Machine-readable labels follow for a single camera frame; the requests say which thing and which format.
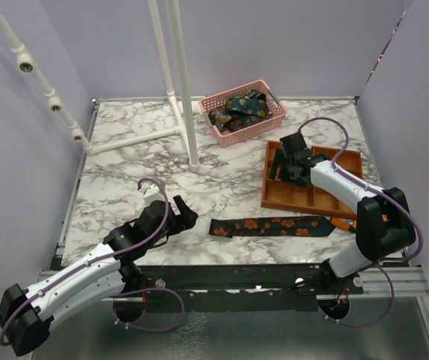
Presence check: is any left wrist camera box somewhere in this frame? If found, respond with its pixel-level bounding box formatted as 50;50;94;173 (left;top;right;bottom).
139;184;164;206

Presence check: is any orange handle screwdriver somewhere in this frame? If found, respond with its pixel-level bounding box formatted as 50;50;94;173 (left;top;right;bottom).
329;217;356;233

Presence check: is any black orange floral tie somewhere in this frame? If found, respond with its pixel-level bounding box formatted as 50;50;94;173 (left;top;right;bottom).
208;216;335;239

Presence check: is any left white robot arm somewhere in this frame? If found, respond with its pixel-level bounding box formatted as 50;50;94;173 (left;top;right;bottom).
0;196;198;356

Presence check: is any white pvc pipe frame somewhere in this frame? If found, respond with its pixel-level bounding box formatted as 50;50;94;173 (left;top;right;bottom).
0;0;203;173

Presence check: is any dark orange patterned tie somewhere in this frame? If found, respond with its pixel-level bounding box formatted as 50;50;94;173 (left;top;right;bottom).
208;106;272;134

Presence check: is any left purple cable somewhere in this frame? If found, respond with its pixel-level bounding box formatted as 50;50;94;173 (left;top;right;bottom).
0;178;186;346

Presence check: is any blue yellow floral tie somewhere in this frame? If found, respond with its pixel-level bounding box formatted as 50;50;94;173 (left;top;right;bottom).
225;90;269;118

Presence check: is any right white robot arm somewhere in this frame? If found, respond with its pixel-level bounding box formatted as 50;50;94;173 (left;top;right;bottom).
269;131;416;293

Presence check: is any black metal base rail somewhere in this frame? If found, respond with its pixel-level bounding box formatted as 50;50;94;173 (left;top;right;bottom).
49;245;365;314

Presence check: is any pink perforated plastic basket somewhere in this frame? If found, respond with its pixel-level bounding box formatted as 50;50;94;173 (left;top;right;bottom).
199;79;287;148

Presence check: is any brown compartment tray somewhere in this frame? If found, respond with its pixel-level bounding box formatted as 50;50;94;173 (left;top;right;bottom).
260;140;363;220

